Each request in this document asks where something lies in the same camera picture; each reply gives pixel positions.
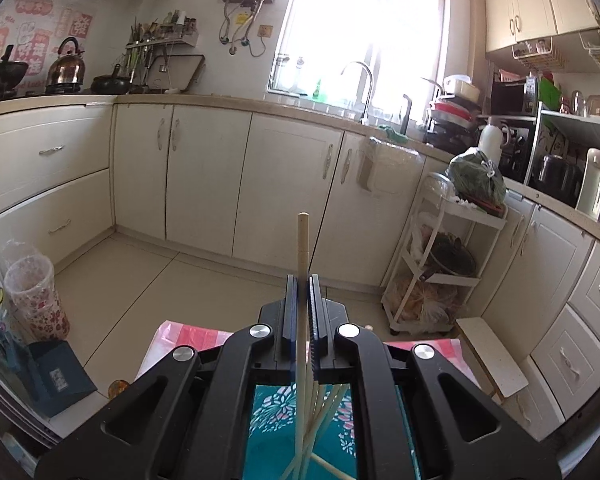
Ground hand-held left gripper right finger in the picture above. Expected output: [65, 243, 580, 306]
[307, 274, 563, 480]

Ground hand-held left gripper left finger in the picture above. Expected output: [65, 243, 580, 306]
[34, 274, 301, 480]

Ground pale wooden chopstick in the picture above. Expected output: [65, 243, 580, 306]
[292, 213, 311, 466]

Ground bunch of wooden chopsticks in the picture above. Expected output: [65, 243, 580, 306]
[280, 384, 353, 480]

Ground teal cutout plastic basket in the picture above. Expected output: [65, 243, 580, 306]
[242, 382, 423, 480]

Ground crumpled plastic bag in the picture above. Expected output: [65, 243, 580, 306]
[387, 277, 461, 323]

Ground red checked tablecloth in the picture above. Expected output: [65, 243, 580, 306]
[135, 320, 468, 391]

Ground dark pan with lid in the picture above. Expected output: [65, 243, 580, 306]
[420, 232, 478, 281]

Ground cream base cabinet run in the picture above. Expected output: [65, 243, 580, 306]
[114, 102, 431, 288]

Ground white hanging bin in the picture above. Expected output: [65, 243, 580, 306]
[357, 135, 426, 196]

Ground small wooden step stool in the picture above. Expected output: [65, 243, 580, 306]
[455, 316, 530, 403]

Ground white shelf cart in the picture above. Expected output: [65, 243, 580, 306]
[381, 172, 508, 336]

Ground bagged green vegetables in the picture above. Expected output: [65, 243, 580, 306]
[447, 147, 507, 208]

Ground small dark faucet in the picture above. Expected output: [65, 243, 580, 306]
[399, 94, 413, 136]

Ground dark blue box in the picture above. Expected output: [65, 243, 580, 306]
[27, 340, 98, 418]

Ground chrome gooseneck faucet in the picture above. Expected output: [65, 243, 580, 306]
[340, 61, 374, 126]

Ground cream side cabinets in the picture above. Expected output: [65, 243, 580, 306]
[472, 190, 600, 443]

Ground stack of pots and dishes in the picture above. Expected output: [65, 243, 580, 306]
[425, 74, 482, 148]

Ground white plastic bottle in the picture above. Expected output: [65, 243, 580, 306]
[478, 117, 503, 161]

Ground floral trash bin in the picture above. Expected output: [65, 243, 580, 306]
[4, 255, 71, 346]

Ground leaning metal tray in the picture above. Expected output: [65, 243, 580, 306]
[147, 55, 206, 95]

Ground cream drawer cabinet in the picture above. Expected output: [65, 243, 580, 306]
[0, 102, 116, 266]

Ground black microwave oven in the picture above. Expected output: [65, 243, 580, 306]
[490, 77, 540, 118]

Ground bright kitchen window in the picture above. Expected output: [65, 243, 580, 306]
[267, 0, 453, 111]

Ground small black pan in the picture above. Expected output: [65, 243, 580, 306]
[91, 64, 131, 95]

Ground white thermos pot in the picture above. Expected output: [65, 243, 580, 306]
[576, 147, 600, 226]

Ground green cutting board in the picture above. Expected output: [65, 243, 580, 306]
[539, 72, 563, 108]

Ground countertop shelf rack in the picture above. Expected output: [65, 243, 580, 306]
[525, 102, 600, 186]

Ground steel kettle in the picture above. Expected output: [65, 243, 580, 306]
[46, 36, 87, 87]

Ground cream upper cabinets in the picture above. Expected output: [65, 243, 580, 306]
[484, 0, 600, 53]

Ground black wok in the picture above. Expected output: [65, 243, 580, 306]
[0, 45, 30, 96]

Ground water heater hoses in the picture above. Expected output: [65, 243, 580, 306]
[219, 2, 268, 58]

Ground wall utensil rack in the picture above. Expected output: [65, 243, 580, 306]
[125, 9, 200, 86]

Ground pink wall stickers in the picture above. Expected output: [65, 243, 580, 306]
[0, 0, 93, 93]

